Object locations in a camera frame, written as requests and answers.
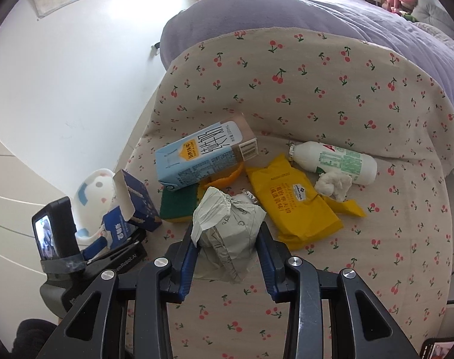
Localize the pink plush toy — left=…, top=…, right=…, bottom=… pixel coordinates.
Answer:
left=384, top=0, right=419, bottom=15

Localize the cherry print beige blanket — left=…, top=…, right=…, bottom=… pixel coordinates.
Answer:
left=124, top=26, right=454, bottom=359

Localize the white plastic waste bin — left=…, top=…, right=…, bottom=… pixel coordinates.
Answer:
left=75, top=168, right=118, bottom=241

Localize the green and yellow sponge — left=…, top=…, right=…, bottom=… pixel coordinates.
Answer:
left=160, top=182, right=206, bottom=224

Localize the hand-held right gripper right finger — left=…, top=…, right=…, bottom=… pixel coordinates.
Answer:
left=255, top=221, right=422, bottom=359

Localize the dark shoe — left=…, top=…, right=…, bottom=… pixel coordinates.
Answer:
left=14, top=318, right=60, bottom=359

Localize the grey pillow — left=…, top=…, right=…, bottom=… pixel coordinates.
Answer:
left=412, top=0, right=454, bottom=40

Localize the orange peel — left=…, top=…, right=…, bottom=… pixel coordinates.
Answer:
left=200, top=162, right=246, bottom=190

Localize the picture frame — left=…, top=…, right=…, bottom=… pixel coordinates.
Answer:
left=419, top=338, right=454, bottom=359

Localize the white plastic drink bottle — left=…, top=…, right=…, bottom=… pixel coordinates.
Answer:
left=288, top=141, right=378, bottom=186

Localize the dark blue small cardboard box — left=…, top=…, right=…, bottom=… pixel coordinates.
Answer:
left=101, top=169, right=163, bottom=248

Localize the light blue milk carton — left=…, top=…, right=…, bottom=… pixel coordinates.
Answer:
left=154, top=114, right=259, bottom=192

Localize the grey paper bag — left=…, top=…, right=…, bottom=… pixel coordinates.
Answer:
left=192, top=186, right=267, bottom=285

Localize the yellow snack packet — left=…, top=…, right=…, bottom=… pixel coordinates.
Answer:
left=246, top=155, right=367, bottom=252

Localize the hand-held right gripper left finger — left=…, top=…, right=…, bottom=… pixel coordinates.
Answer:
left=36, top=221, right=203, bottom=359

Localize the purple bed blanket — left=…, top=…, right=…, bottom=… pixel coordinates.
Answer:
left=160, top=0, right=454, bottom=176

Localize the crumpled white tissue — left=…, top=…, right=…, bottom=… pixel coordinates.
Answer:
left=314, top=169, right=353, bottom=201

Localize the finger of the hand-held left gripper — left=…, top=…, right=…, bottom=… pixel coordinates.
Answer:
left=81, top=236, right=113, bottom=264

